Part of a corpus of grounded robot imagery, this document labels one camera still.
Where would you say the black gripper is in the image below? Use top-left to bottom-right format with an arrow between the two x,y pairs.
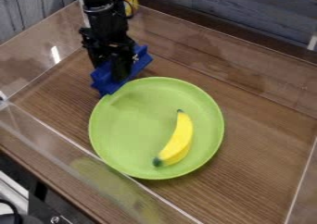
78,5 -> 135,81

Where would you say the blue plastic block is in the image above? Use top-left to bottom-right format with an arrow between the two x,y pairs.
90,44 -> 152,96

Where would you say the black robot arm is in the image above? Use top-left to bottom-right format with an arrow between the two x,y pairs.
78,0 -> 135,81

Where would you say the green round plate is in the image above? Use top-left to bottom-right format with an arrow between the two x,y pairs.
88,77 -> 224,180

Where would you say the yellow toy banana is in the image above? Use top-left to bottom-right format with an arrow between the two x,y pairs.
152,109 -> 192,168

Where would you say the clear acrylic enclosure wall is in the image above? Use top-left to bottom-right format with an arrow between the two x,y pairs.
0,5 -> 317,224

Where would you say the black cable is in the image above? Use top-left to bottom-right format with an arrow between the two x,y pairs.
0,199 -> 22,224

